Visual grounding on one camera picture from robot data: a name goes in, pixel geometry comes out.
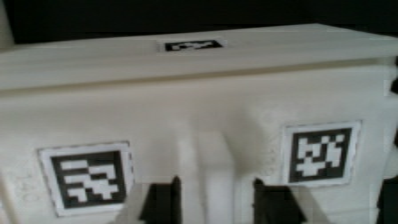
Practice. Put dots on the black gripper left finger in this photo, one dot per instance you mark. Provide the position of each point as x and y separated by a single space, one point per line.
161 203

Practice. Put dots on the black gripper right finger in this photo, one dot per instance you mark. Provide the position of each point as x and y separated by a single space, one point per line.
275 205

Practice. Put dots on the white cabinet door panel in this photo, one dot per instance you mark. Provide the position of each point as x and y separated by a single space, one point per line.
289 124

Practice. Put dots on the white cabinet body box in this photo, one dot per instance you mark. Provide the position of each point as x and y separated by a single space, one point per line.
147 57

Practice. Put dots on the white U-shaped obstacle fence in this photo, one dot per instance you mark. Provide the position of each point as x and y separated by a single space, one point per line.
5 33

